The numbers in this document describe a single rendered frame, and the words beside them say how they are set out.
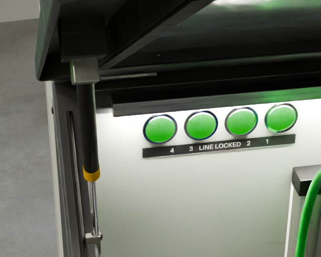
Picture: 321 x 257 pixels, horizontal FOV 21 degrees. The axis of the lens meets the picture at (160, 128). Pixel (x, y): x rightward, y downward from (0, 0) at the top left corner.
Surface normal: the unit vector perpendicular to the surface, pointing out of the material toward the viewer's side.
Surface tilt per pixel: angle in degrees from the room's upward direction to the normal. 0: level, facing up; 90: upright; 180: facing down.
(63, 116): 43
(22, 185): 0
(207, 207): 90
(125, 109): 90
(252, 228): 90
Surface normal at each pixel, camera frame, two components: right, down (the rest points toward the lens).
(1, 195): 0.00, -0.86
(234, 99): 0.18, 0.51
